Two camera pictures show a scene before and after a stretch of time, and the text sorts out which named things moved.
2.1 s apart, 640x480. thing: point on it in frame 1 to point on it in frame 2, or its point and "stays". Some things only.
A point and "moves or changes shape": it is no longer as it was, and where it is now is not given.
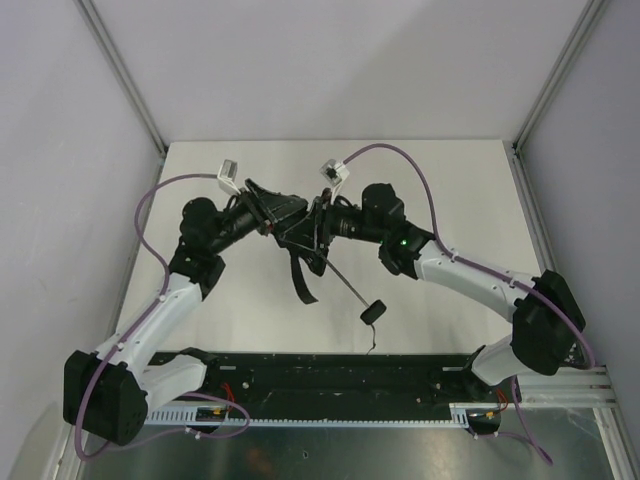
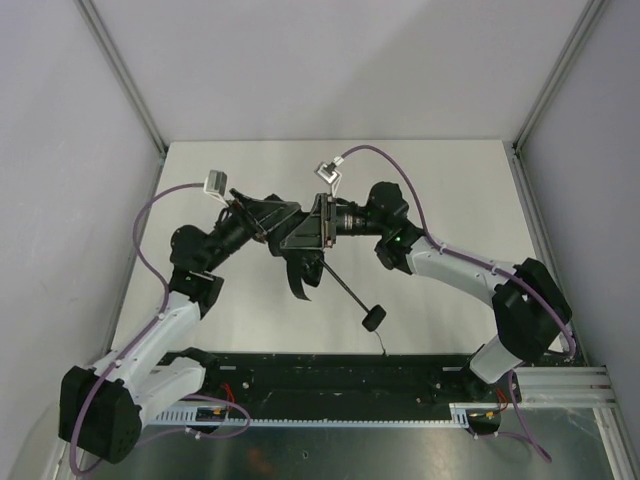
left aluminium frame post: (111, 50) stays
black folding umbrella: (371, 313) moves or changes shape
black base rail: (340, 379) stays
